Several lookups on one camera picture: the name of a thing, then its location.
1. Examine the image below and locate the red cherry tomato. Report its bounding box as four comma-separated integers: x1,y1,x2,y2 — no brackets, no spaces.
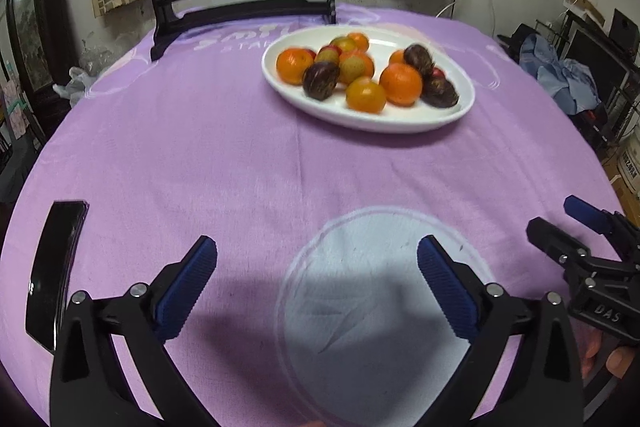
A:
318,44,342,56

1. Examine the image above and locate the person's right hand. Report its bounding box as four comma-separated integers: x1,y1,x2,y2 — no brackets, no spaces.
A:
579,328,637,381

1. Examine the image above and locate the black smartphone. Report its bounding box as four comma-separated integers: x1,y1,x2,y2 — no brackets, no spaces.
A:
25,200,89,353

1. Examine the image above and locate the blue clothes pile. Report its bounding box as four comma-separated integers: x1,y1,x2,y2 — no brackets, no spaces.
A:
518,34,601,116

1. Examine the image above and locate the dark passion fruit back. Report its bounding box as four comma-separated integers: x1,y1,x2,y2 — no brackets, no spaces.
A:
421,77,459,108

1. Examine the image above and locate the dark passion fruit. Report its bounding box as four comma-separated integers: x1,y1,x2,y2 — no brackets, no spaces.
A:
303,61,340,101
421,77,459,108
404,43,435,78

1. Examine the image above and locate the small red tomato left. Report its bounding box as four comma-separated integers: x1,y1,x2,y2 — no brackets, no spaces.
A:
432,67,446,79

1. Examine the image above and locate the purple tablecloth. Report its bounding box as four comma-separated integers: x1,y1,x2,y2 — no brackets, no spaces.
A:
1,5,620,426

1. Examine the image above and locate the small orange left front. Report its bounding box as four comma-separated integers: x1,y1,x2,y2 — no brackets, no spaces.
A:
378,63,423,107

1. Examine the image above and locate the dark passion fruit front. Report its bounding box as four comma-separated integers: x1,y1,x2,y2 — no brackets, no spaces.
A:
404,43,435,78

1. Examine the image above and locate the small orange in pile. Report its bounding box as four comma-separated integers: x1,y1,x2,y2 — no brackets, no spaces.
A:
345,77,387,114

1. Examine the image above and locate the white oval plate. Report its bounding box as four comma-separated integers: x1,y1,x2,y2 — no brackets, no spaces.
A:
262,25,475,134

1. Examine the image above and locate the small orange beside plate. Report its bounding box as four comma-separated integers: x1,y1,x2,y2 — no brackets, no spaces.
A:
352,50,375,77

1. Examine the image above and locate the olive green fruit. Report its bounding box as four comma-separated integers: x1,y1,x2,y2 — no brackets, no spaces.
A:
337,55,368,86

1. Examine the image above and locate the small orange on plate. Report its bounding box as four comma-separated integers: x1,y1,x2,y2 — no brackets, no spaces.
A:
347,31,370,51

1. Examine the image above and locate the white plastic bag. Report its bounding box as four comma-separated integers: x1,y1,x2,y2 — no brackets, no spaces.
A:
52,66,98,107

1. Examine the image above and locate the dark passion fruit middle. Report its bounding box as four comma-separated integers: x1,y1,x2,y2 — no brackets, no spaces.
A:
303,61,340,101

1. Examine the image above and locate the small yellow-green fruit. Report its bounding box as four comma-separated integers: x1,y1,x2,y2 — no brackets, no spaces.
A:
314,51,340,64

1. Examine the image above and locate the large orange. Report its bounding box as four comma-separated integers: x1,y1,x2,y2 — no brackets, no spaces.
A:
276,48,314,86

